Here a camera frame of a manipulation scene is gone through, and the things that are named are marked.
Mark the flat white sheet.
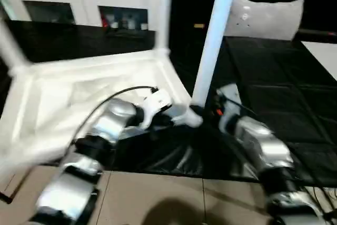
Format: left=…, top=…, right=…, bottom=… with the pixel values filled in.
left=302, top=41, right=337, bottom=82

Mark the white padded sheet with fitting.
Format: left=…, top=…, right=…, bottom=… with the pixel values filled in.
left=223, top=0, right=305, bottom=42

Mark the black stand leg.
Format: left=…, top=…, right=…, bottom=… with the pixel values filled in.
left=0, top=180, right=28, bottom=205

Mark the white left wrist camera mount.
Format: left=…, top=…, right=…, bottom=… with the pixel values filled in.
left=139, top=89, right=174, bottom=131

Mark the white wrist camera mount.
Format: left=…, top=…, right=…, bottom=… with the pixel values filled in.
left=215, top=82, right=244, bottom=134
left=139, top=89, right=174, bottom=131

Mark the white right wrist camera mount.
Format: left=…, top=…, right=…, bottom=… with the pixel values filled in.
left=215, top=82, right=244, bottom=134

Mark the white plastic table top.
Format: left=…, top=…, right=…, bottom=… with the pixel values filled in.
left=0, top=48, right=204, bottom=169

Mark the black work mat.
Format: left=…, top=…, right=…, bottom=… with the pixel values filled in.
left=0, top=18, right=337, bottom=188

